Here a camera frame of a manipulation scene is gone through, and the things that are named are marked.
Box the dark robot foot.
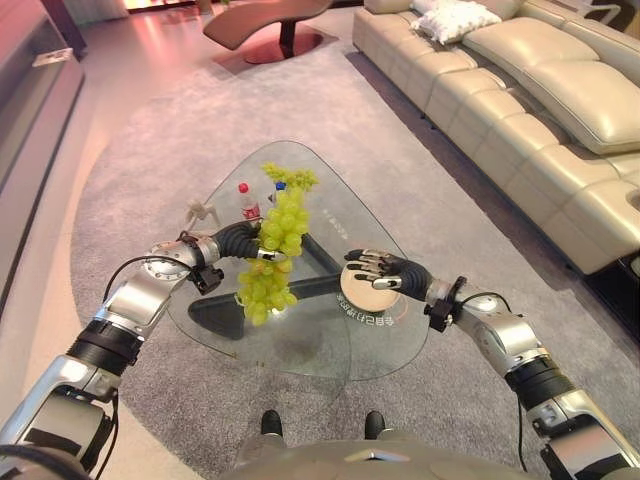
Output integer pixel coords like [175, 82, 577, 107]
[260, 409, 284, 437]
[364, 410, 387, 438]

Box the black side table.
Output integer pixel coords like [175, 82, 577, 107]
[583, 253, 640, 344]

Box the white small box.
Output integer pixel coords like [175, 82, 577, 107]
[31, 49, 72, 67]

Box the glass coffee table top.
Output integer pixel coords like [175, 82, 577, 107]
[166, 139, 430, 384]

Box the silver robot torso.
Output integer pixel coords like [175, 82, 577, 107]
[233, 431, 554, 480]

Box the cream leather sofa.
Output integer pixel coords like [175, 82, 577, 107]
[351, 0, 640, 277]

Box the round beige plate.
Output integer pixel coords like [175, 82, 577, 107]
[339, 263, 401, 312]

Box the white figurine ornament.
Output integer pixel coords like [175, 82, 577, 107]
[183, 199, 222, 229]

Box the right dark robot foot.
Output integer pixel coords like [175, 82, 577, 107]
[364, 410, 387, 438]

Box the brown curved lounge chair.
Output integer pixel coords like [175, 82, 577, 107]
[202, 0, 334, 67]

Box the left dark robot foot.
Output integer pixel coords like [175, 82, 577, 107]
[260, 409, 284, 437]

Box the grey low cabinet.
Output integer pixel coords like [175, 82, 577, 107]
[0, 0, 87, 307]

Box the dark triangular table base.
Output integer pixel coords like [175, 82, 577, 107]
[187, 232, 347, 342]

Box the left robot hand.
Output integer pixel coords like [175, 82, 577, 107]
[215, 222, 290, 265]

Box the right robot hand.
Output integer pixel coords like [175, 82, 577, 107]
[343, 248, 432, 303]

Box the grey carpet rug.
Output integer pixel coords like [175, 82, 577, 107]
[69, 43, 640, 480]

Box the small green grape bunch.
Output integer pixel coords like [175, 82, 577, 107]
[261, 160, 320, 194]

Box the large green grape bunch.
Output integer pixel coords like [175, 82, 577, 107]
[235, 187, 312, 329]

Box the red cap plastic bottle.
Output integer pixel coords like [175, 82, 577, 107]
[237, 182, 264, 224]

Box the white fluffy pillow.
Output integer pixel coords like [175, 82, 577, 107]
[409, 0, 504, 45]

